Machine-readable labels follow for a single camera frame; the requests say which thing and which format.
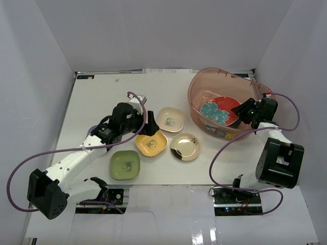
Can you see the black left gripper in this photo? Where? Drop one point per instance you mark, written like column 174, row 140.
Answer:
column 147, row 122

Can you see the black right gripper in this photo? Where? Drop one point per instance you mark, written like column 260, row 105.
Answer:
column 242, row 108

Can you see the dark teal round plate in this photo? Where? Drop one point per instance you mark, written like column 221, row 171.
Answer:
column 235, row 124

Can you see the red plate with blue flower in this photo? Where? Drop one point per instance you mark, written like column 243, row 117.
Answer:
column 218, row 110

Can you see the cream round plate black mark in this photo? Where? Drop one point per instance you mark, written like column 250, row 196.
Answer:
column 185, row 147

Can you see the purple square panda plate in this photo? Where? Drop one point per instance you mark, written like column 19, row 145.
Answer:
column 90, row 130

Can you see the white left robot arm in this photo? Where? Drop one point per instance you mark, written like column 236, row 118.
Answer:
column 51, row 190

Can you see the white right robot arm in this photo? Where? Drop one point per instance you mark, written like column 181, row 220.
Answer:
column 280, row 161

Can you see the pink translucent plastic bin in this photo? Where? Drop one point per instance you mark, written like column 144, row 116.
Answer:
column 210, row 83

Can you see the yellow square panda plate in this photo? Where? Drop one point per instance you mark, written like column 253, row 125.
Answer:
column 151, row 146

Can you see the cream square panda plate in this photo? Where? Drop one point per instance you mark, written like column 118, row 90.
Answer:
column 170, row 119

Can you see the black label sticker right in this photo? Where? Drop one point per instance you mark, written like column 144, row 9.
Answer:
column 242, row 75

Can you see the black label sticker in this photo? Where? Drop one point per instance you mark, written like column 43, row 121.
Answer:
column 242, row 75
column 85, row 77

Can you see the green square panda plate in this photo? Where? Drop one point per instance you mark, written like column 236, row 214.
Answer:
column 125, row 165

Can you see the white paper sheets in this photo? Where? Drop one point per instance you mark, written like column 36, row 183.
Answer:
column 180, row 71

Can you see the black label sticker left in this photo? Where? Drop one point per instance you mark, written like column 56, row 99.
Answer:
column 85, row 77

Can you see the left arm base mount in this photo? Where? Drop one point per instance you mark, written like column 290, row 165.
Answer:
column 95, row 191

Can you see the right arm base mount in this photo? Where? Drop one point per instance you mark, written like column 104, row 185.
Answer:
column 229, row 202

